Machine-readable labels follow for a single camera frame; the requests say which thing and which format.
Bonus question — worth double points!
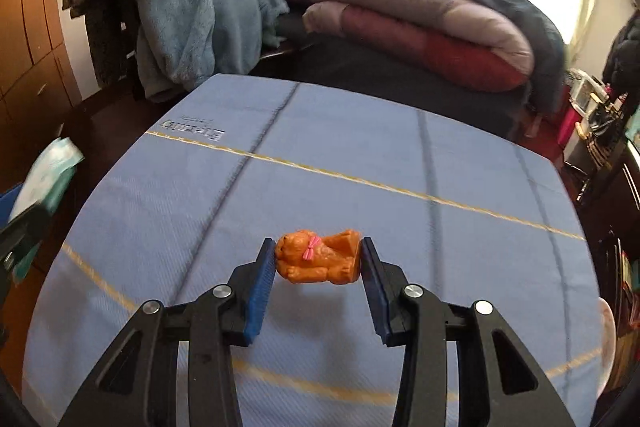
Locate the white round stool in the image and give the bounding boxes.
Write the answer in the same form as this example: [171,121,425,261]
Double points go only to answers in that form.
[594,296,617,394]

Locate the orange dog toy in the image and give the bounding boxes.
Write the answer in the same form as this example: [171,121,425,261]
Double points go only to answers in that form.
[274,229,362,286]

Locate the hanging black clothes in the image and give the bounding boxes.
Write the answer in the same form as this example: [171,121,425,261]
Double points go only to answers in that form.
[601,11,640,98]

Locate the pink container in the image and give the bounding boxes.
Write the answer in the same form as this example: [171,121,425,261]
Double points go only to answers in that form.
[556,104,574,148]

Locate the brown wooden wardrobe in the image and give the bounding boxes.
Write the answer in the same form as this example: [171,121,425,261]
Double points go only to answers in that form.
[0,0,84,124]

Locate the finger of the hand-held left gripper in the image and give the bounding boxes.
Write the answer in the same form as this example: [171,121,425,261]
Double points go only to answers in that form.
[0,201,54,289]

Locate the blue striped tablecloth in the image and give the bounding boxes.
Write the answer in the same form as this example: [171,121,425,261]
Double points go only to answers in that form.
[22,73,602,427]

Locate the light blue fleece blanket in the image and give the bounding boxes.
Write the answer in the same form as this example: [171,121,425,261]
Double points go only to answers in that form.
[131,0,292,102]

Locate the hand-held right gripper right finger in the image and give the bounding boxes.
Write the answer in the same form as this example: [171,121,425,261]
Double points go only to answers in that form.
[360,236,576,427]

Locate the black jacket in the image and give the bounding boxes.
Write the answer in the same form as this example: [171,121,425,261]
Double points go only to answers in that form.
[84,0,172,88]

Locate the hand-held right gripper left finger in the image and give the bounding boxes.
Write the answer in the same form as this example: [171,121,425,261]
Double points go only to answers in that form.
[57,237,277,427]

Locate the white green packet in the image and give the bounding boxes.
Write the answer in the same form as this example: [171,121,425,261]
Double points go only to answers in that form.
[10,137,85,220]

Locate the folded grey red quilt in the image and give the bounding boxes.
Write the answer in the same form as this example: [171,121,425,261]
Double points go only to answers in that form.
[239,0,569,116]

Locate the dark bed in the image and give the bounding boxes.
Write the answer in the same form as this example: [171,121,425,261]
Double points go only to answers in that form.
[250,21,527,144]

